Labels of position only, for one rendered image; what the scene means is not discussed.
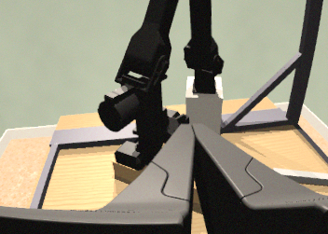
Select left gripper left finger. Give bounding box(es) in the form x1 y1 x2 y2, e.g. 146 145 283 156
0 124 196 234

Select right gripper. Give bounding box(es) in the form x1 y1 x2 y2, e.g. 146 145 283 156
114 106 180 171

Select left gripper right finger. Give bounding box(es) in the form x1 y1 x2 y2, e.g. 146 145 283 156
192 124 328 234

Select white square stick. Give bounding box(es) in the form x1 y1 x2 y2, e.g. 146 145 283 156
273 168 328 186

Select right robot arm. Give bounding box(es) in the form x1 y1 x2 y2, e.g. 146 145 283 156
98 0 224 144

